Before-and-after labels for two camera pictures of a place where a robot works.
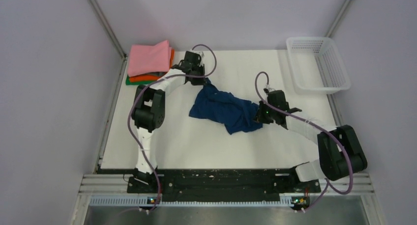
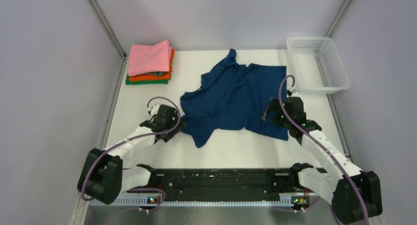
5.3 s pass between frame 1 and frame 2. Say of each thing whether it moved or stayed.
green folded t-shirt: stayed
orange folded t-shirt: stayed
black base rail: stayed
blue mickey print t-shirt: moved
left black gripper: moved
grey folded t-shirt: stayed
